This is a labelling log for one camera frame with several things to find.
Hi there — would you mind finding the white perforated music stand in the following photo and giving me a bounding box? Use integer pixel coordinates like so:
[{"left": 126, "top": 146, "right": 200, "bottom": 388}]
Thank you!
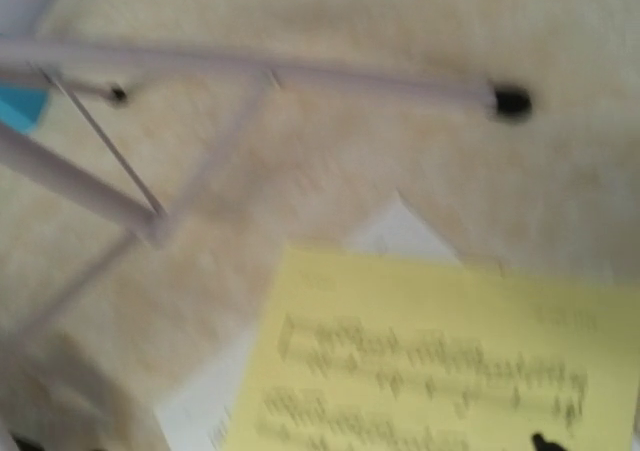
[{"left": 0, "top": 38, "right": 534, "bottom": 337}]

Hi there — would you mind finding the yellow sheet music page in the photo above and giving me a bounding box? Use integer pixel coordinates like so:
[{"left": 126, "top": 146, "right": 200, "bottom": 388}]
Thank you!
[{"left": 224, "top": 248, "right": 639, "bottom": 450}]

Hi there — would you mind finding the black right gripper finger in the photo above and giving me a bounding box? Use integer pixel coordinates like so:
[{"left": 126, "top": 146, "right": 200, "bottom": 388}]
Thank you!
[{"left": 531, "top": 433, "right": 566, "bottom": 451}]

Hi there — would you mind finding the blue and white box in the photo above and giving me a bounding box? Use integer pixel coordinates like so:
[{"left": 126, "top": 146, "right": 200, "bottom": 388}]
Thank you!
[{"left": 0, "top": 83, "right": 49, "bottom": 135}]

